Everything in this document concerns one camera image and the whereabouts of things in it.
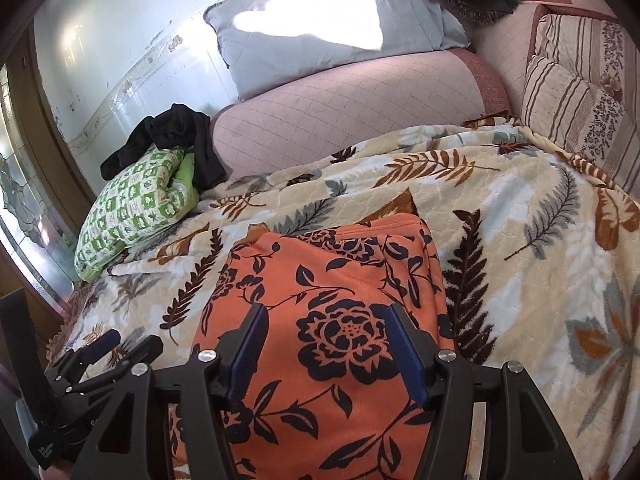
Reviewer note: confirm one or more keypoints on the grey quilted pillow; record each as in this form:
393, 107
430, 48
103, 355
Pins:
267, 43

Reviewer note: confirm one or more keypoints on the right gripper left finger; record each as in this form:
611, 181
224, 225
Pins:
130, 439

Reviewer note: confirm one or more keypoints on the pink quilted bolster cushion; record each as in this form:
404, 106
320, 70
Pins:
321, 114

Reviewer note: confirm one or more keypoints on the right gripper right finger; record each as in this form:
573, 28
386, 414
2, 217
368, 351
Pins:
522, 439

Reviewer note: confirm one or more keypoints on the wooden stained glass door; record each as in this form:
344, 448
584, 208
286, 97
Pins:
44, 197

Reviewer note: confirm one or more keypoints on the black garment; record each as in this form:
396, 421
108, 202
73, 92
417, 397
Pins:
178, 127

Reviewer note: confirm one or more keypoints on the striped brown floral cushion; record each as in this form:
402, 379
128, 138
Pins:
582, 92

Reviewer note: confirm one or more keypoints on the green white patterned pillow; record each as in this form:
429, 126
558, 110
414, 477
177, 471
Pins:
149, 196

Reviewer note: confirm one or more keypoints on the leaf pattern fleece blanket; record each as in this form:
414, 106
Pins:
538, 249

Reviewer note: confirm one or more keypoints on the orange black floral shirt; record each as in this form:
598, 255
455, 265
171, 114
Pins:
327, 400

